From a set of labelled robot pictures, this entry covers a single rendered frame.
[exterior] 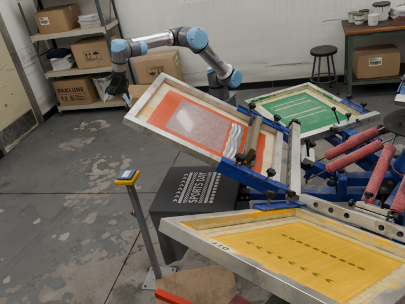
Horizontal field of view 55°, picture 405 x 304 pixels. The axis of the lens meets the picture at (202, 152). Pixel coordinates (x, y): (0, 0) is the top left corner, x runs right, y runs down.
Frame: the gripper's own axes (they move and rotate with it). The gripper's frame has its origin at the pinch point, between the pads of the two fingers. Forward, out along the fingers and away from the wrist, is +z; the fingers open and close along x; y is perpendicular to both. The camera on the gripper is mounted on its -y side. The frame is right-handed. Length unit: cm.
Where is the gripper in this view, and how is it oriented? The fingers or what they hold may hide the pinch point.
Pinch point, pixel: (117, 106)
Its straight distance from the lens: 215.0
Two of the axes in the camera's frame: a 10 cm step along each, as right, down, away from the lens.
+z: -1.2, 8.2, 5.5
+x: -9.7, -2.2, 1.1
